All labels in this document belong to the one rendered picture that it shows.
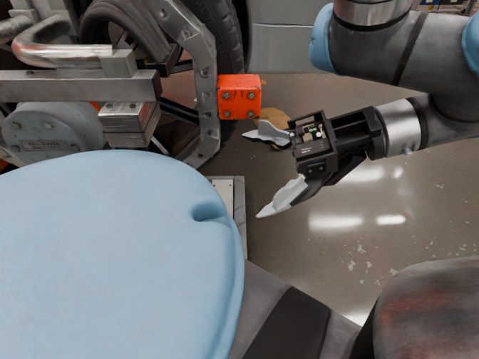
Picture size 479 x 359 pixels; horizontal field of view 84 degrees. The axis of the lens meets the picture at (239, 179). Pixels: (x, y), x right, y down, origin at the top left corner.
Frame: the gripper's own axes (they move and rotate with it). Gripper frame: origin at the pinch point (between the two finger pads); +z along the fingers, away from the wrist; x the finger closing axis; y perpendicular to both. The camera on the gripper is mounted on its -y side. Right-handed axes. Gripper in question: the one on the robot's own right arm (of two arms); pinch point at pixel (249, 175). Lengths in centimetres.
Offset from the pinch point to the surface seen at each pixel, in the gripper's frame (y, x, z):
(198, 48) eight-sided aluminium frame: 9.1, -22.0, 2.9
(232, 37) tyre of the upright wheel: 2.9, -29.2, -2.2
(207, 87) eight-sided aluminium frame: 2.6, -19.2, 4.7
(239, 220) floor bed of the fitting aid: -81, -14, 29
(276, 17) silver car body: -19, -58, -12
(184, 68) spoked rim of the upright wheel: 0.2, -29.5, 10.5
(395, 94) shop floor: -205, -134, -104
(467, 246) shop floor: -120, 12, -72
